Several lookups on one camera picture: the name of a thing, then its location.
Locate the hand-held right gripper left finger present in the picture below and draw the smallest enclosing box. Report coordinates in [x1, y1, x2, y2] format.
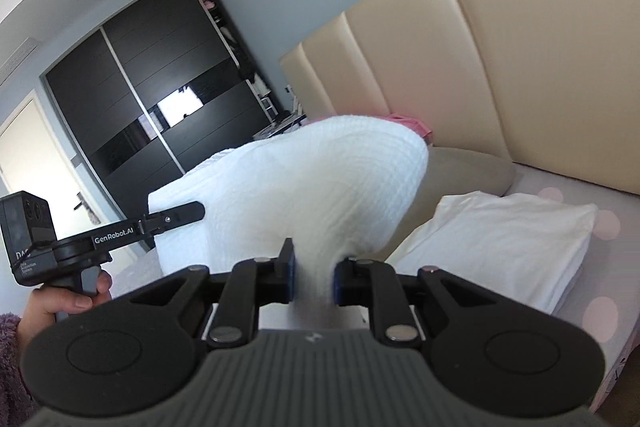
[130, 237, 298, 349]

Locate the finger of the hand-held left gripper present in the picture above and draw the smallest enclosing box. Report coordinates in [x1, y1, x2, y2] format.
[147, 202, 206, 232]

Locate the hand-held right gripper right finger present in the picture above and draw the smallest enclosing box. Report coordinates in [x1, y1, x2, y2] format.
[334, 257, 493, 348]

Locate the white gauze shirt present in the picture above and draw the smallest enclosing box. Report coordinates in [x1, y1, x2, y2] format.
[147, 113, 431, 333]

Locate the person's left forearm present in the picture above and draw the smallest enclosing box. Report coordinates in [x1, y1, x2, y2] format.
[0, 312, 38, 427]

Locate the person's left hand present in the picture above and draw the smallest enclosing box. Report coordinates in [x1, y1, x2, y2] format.
[17, 269, 113, 348]

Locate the cream door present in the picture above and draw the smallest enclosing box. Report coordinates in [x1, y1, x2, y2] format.
[0, 89, 106, 233]

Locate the black sliding wardrobe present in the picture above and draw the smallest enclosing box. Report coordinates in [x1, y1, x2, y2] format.
[44, 0, 276, 228]

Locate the white shelf unit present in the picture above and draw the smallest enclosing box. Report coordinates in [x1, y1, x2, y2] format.
[252, 92, 306, 142]

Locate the beige folded blanket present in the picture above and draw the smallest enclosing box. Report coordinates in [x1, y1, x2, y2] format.
[380, 146, 516, 258]

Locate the folded white cloth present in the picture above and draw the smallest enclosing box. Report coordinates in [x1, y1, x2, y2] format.
[385, 190, 599, 315]

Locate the pink pillow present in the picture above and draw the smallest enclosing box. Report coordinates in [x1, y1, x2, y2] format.
[382, 112, 433, 142]

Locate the white air vent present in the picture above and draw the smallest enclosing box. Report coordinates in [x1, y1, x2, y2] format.
[0, 36, 40, 85]

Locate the cream padded headboard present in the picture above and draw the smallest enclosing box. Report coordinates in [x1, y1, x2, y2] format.
[279, 0, 640, 198]

